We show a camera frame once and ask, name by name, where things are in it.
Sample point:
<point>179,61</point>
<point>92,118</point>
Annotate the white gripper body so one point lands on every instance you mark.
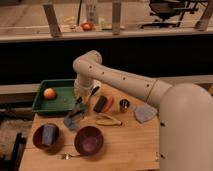
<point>83,91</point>

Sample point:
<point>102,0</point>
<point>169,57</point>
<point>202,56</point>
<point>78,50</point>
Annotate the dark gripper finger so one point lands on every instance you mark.
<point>94,91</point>
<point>79,101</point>

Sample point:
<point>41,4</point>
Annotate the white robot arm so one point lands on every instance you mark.
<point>185,111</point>

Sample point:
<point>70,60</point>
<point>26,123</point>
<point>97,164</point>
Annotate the blue plastic cup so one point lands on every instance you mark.
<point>70,121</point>

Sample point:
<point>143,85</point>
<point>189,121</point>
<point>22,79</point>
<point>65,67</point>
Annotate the small metal cup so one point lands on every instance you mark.
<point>124,105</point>

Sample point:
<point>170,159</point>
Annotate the green plastic tray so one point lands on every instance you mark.
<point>62,104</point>

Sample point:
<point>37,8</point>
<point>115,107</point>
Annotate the black orange eraser block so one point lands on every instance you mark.
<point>103,104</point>

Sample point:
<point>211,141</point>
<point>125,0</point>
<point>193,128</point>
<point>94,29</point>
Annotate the red yellow apple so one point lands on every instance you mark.
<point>49,94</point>

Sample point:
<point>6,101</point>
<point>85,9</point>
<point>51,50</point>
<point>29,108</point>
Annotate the purple bowl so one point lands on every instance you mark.
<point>88,141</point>

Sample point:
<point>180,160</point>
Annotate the blue sponge block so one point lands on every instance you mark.
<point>48,134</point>

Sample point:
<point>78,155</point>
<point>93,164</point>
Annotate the grey blue cloth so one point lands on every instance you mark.
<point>143,113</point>

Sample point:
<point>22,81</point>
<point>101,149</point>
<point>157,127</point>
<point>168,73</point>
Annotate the dark red bowl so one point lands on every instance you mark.
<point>37,137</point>

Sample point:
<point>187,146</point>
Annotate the metal fork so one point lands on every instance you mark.
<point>67,156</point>

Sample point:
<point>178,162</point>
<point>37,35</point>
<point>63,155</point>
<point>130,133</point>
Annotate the red apple on shelf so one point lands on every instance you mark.
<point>87,26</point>

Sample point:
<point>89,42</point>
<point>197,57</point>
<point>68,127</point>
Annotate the black office chair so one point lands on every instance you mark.
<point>170,12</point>

